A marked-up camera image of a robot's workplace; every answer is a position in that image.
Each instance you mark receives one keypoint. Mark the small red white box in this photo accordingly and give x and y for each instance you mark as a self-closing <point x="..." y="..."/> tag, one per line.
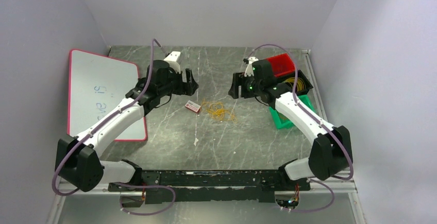
<point x="192" y="106"/>

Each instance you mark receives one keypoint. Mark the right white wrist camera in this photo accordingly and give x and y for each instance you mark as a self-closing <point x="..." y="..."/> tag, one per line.
<point x="249" y="71"/>

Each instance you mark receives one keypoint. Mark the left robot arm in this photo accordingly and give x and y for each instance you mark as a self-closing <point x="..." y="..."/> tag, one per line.
<point x="77" y="158"/>

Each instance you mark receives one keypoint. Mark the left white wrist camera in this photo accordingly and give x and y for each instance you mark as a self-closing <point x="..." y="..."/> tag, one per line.
<point x="173" y="60"/>

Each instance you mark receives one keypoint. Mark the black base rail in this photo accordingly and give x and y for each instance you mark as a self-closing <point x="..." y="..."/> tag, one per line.
<point x="261" y="185"/>

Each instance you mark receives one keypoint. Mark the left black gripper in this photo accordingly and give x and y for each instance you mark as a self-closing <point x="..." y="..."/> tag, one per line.
<point x="184" y="88"/>

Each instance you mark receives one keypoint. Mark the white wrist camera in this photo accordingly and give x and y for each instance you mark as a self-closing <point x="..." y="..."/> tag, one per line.
<point x="173" y="60"/>
<point x="249" y="71"/>

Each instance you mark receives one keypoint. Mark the green plastic bin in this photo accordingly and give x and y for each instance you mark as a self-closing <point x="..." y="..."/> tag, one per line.
<point x="281" y="122"/>

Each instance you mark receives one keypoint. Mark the black plastic bin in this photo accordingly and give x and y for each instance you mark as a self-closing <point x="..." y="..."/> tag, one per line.
<point x="303" y="85"/>

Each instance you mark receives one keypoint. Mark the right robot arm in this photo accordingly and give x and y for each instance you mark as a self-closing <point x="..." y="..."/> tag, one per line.
<point x="330" y="145"/>

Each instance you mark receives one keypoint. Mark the red plastic bin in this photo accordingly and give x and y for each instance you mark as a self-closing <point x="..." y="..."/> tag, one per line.
<point x="282" y="65"/>

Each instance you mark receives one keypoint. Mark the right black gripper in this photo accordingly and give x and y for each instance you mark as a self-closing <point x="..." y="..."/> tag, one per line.
<point x="239" y="79"/>

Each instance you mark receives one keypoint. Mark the white board pink rim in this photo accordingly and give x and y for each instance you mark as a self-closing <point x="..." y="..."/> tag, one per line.
<point x="97" y="84"/>

